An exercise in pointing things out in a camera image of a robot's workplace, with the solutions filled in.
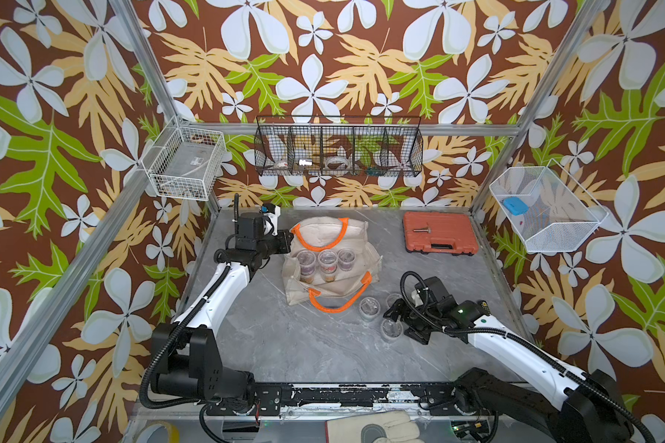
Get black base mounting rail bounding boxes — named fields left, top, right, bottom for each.
left=209, top=381, right=505, bottom=417

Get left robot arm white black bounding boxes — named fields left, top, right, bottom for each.
left=140, top=203, right=293, bottom=413

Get blue object in basket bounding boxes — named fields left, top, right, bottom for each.
left=502, top=196, right=529, bottom=216

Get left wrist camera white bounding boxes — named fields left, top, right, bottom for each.
left=260, top=203, right=281, bottom=236

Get white mesh basket right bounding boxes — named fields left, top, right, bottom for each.
left=490, top=161, right=609, bottom=254

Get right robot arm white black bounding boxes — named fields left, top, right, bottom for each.
left=385, top=271, right=655, bottom=442

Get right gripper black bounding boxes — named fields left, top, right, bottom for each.
left=379, top=296, right=440, bottom=343

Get beige canvas bag orange handles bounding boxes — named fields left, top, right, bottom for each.
left=282, top=217, right=382, bottom=314

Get red plastic tool case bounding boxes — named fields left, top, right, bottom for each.
left=403, top=212, right=480, bottom=256

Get beige work glove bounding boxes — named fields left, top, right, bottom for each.
left=325, top=411, right=422, bottom=443

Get black wire basket rear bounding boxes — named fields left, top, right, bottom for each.
left=253, top=114, right=424, bottom=177

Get white wire basket left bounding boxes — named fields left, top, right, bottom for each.
left=141, top=118, right=227, bottom=201

